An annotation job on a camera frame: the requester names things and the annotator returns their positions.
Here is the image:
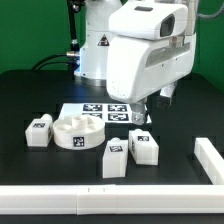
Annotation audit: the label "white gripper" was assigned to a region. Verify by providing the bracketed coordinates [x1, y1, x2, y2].
[107, 35, 196, 125]

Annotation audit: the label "white round stool seat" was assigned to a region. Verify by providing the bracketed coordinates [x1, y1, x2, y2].
[53, 115, 105, 150]

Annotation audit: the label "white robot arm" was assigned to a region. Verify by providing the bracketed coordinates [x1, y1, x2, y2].
[74, 0, 199, 125]

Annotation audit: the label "white sheet with markers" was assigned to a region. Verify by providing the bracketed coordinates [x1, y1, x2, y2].
[57, 102, 153, 125]

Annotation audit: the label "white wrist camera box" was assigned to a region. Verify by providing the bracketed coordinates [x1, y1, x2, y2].
[109, 1, 188, 40]

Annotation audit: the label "black cables at base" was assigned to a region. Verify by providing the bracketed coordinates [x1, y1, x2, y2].
[31, 51, 81, 72]

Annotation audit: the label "white front rail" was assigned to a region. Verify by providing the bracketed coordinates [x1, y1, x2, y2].
[0, 185, 224, 215]

